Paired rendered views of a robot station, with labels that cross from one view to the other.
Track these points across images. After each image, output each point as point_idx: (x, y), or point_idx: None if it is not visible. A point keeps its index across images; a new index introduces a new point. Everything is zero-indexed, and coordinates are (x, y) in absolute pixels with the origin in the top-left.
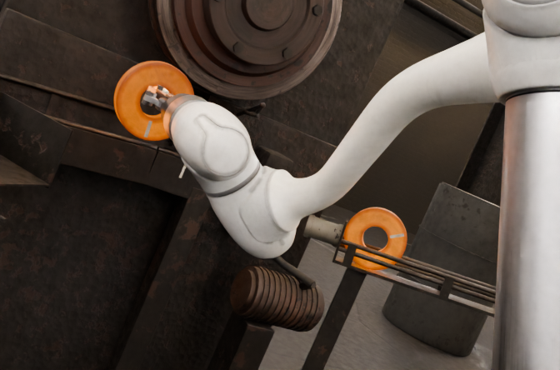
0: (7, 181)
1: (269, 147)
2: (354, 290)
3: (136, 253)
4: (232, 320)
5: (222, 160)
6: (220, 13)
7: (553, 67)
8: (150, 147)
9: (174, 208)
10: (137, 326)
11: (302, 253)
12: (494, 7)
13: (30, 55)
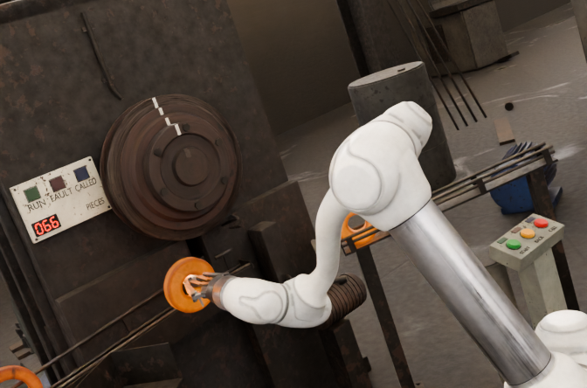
0: None
1: (254, 223)
2: (369, 259)
3: (238, 347)
4: (321, 333)
5: (272, 311)
6: (173, 198)
7: (397, 217)
8: None
9: None
10: (276, 383)
11: None
12: (353, 212)
13: (93, 312)
